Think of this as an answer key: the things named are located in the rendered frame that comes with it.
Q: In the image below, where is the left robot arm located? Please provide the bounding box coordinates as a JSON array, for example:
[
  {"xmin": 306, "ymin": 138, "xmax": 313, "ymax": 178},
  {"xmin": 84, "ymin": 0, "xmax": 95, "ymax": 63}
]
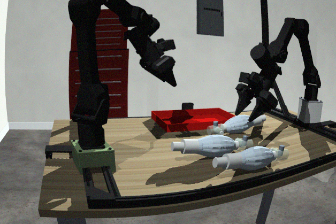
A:
[{"xmin": 239, "ymin": 18, "xmax": 321, "ymax": 101}]

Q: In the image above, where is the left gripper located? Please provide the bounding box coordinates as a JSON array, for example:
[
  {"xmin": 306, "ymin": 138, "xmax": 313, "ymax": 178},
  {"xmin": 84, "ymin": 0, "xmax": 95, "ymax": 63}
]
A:
[{"xmin": 235, "ymin": 72, "xmax": 278, "ymax": 122}]

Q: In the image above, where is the red tray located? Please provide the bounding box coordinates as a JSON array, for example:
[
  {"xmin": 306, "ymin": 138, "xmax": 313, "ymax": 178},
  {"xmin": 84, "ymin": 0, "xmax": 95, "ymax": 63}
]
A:
[{"xmin": 151, "ymin": 108, "xmax": 235, "ymax": 133}]

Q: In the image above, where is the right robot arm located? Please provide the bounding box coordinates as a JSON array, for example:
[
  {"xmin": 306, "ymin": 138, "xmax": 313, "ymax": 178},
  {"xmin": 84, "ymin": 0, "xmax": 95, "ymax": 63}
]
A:
[{"xmin": 68, "ymin": 0, "xmax": 160, "ymax": 150}]

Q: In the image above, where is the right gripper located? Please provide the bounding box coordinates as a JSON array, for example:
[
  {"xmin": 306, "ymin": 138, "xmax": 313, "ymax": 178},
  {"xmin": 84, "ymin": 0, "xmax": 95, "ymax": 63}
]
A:
[{"xmin": 136, "ymin": 39, "xmax": 177, "ymax": 87}]

